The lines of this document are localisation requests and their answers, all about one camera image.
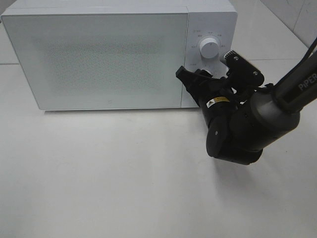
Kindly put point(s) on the white microwave oven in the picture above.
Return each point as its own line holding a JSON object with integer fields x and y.
{"x": 204, "y": 18}

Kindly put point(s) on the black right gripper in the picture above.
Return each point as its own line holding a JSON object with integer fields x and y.
{"x": 201, "y": 85}

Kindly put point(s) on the white microwave door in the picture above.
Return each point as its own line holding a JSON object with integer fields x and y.
{"x": 89, "y": 62}

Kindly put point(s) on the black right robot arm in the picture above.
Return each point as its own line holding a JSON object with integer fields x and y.
{"x": 243, "y": 115}

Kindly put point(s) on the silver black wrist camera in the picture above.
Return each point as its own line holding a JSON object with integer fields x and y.
{"x": 244, "y": 67}

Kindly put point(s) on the upper white power knob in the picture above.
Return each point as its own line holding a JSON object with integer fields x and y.
{"x": 209, "y": 47}

